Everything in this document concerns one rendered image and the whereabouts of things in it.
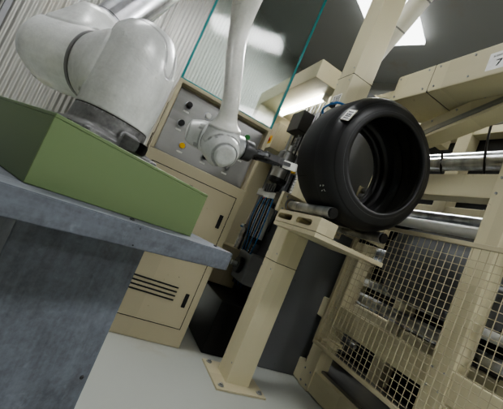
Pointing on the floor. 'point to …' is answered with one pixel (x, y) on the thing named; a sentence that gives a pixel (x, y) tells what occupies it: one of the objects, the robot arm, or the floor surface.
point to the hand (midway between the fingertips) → (288, 165)
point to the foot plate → (230, 383)
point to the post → (245, 340)
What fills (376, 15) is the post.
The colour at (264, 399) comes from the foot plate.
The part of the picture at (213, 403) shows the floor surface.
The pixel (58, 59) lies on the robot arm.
